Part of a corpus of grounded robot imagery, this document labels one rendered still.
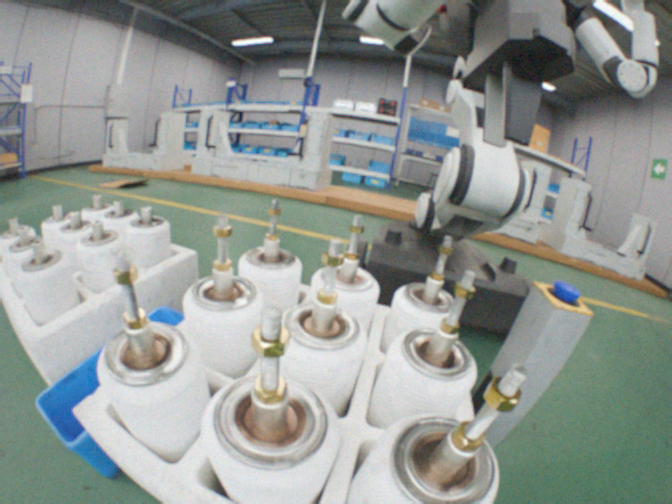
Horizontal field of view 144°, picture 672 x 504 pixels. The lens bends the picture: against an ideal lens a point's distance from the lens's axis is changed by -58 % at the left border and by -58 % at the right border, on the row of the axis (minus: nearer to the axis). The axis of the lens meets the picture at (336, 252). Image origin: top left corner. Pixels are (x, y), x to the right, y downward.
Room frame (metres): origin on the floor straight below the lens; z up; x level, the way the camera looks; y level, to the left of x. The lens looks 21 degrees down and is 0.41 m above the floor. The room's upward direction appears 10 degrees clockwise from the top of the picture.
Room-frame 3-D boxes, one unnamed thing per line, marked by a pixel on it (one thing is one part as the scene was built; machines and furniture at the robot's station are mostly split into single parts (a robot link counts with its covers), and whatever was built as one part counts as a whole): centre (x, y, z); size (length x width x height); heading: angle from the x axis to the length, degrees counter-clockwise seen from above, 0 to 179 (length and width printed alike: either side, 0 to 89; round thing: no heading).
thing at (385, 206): (2.56, -0.07, 0.04); 8.50 x 0.87 x 0.08; 80
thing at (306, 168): (2.66, 0.94, 0.45); 1.45 x 0.57 x 0.74; 80
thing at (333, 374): (0.21, 0.00, 0.16); 0.10 x 0.10 x 0.18
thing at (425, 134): (5.63, -1.72, 0.94); 1.40 x 0.70 x 1.88; 80
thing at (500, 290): (0.88, -0.36, 0.19); 0.64 x 0.52 x 0.33; 170
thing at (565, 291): (0.23, -0.30, 0.32); 0.04 x 0.04 x 0.02
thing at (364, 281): (0.33, -0.02, 0.25); 0.08 x 0.08 x 0.01
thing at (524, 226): (2.24, -1.40, 0.45); 0.82 x 0.57 x 0.74; 80
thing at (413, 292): (0.30, -0.14, 0.25); 0.08 x 0.08 x 0.01
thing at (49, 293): (0.18, 0.43, 0.16); 0.10 x 0.10 x 0.18
